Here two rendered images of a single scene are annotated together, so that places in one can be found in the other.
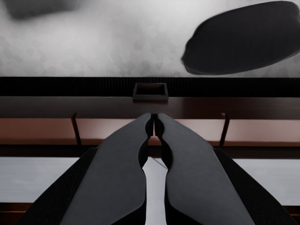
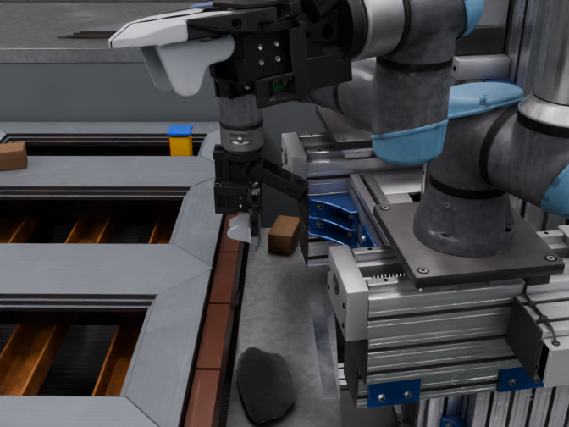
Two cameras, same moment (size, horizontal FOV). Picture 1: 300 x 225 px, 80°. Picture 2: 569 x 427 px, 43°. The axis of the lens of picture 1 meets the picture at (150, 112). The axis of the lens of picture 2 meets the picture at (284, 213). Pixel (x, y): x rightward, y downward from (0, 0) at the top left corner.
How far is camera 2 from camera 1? 1.30 m
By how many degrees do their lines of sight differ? 64
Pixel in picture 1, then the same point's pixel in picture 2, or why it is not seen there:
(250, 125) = (224, 312)
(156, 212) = (152, 270)
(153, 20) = (284, 338)
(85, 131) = (229, 254)
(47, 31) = (278, 288)
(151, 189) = (181, 268)
